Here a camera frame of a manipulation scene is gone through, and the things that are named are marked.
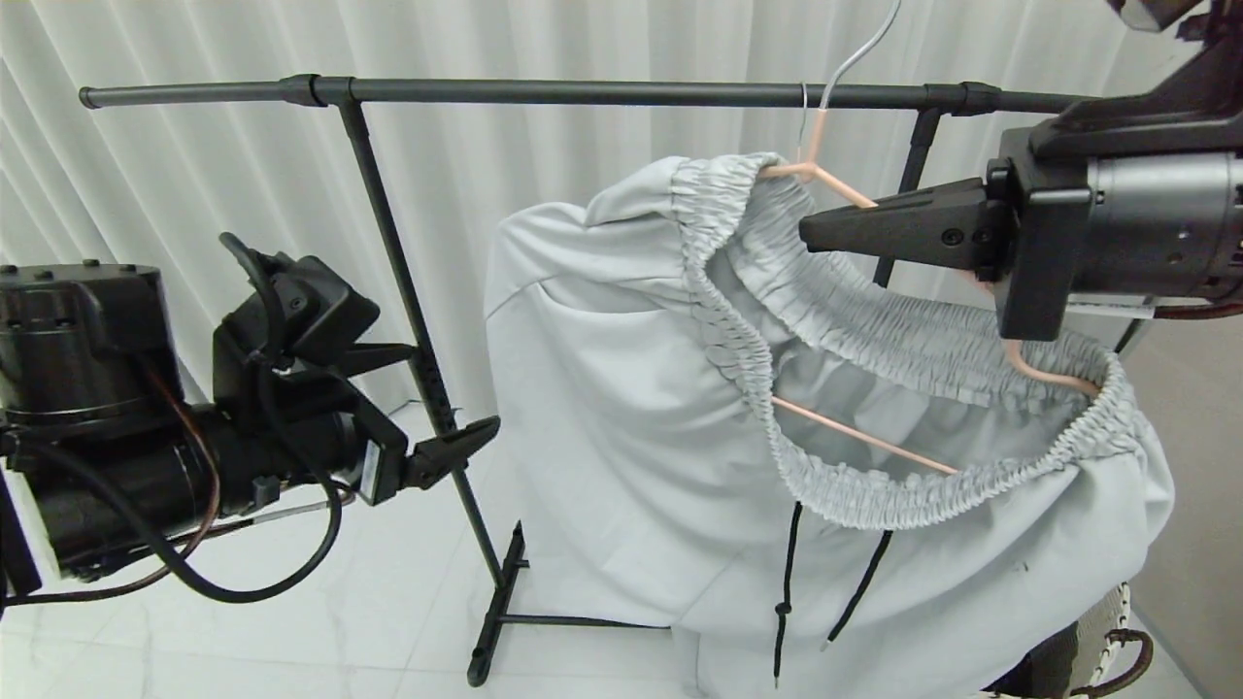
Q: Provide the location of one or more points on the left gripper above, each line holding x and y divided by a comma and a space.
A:
291, 456

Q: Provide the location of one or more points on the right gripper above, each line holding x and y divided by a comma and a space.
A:
1146, 223

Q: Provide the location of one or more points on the pale grey shorts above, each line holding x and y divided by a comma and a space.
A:
631, 437

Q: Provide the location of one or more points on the pink clothes hanger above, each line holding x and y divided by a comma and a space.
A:
804, 97
816, 136

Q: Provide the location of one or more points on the black clothes rack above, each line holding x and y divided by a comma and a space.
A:
583, 93

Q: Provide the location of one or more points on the white laundry basket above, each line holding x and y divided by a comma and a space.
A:
1112, 631

